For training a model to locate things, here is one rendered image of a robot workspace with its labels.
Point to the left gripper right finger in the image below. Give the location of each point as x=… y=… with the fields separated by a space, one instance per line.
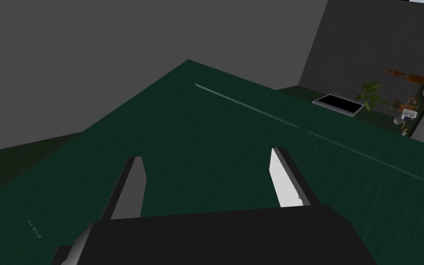
x=287 y=184

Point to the green potted plant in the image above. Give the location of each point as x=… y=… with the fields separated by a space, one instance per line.
x=373 y=95

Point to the black panel with grey frame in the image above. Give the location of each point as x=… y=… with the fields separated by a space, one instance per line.
x=339 y=104

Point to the brown bottle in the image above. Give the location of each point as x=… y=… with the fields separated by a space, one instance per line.
x=407 y=76

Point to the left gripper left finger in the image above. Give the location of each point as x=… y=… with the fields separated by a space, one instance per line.
x=128 y=191

